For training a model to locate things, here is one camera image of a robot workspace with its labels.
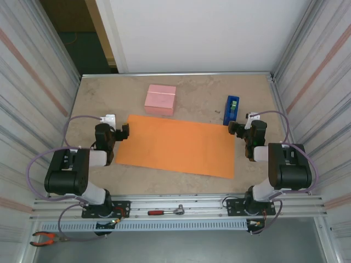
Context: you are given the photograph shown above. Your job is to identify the pink gift box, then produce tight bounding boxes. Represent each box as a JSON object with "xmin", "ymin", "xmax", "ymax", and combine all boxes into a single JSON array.
[{"xmin": 144, "ymin": 84, "xmax": 177, "ymax": 116}]

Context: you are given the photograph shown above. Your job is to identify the orange wrapping paper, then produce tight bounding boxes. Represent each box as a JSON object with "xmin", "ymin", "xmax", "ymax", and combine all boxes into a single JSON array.
[{"xmin": 115, "ymin": 114, "xmax": 236, "ymax": 179}]

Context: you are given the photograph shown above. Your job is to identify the blue tape dispenser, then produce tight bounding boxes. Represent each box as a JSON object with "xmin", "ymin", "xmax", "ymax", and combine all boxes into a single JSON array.
[{"xmin": 223, "ymin": 95, "xmax": 240, "ymax": 127}]

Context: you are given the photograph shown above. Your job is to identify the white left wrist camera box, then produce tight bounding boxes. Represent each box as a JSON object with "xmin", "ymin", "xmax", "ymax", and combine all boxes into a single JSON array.
[{"xmin": 99, "ymin": 113, "xmax": 117, "ymax": 124}]

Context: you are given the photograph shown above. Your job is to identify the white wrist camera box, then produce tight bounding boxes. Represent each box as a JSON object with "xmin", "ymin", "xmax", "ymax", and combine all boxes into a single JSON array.
[
  {"xmin": 245, "ymin": 111, "xmax": 261, "ymax": 130},
  {"xmin": 99, "ymin": 113, "xmax": 117, "ymax": 124}
]

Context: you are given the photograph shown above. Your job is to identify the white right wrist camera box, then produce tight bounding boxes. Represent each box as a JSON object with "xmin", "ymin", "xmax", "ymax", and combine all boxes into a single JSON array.
[{"xmin": 245, "ymin": 111, "xmax": 261, "ymax": 130}]

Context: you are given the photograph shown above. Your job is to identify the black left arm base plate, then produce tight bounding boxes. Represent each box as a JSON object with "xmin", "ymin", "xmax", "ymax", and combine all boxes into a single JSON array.
[{"xmin": 81, "ymin": 200, "xmax": 131, "ymax": 219}]

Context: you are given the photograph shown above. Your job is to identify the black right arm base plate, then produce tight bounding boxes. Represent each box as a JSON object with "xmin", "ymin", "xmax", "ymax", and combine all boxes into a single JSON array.
[{"xmin": 226, "ymin": 197, "xmax": 276, "ymax": 217}]

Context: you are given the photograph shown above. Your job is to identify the aluminium table edge rail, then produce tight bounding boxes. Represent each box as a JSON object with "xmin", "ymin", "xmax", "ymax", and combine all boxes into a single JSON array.
[{"xmin": 81, "ymin": 71, "xmax": 275, "ymax": 83}]

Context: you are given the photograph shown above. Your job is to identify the red-handled ratchet wrench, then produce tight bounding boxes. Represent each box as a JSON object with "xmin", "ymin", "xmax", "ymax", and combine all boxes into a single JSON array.
[{"xmin": 148, "ymin": 204, "xmax": 186, "ymax": 216}]

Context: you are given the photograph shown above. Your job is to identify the grey slotted cable duct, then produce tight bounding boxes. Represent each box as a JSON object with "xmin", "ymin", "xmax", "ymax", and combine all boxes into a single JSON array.
[{"xmin": 40, "ymin": 219, "xmax": 249, "ymax": 233}]

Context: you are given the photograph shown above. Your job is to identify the beige wooden door frame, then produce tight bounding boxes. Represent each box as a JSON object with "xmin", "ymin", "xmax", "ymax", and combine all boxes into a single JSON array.
[{"xmin": 84, "ymin": 0, "xmax": 121, "ymax": 74}]

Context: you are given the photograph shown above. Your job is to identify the orange-handled pliers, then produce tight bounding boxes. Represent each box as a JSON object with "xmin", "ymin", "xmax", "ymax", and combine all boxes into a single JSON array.
[{"xmin": 29, "ymin": 231, "xmax": 74, "ymax": 247}]

